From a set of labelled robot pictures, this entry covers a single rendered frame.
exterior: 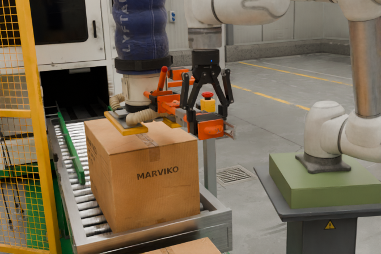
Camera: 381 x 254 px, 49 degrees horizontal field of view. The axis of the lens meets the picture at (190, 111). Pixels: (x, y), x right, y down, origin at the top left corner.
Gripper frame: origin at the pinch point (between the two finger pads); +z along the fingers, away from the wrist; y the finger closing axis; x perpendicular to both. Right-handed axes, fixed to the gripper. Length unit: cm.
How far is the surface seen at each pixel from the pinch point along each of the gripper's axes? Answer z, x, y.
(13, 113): 22, -141, 54
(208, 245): 66, -42, -17
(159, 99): -1.3, -30.3, 4.2
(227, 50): 89, -929, -473
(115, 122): 12, -56, 15
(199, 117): -1.8, 0.0, 2.5
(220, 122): -1.0, 4.6, -1.7
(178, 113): -0.3, -13.1, 3.7
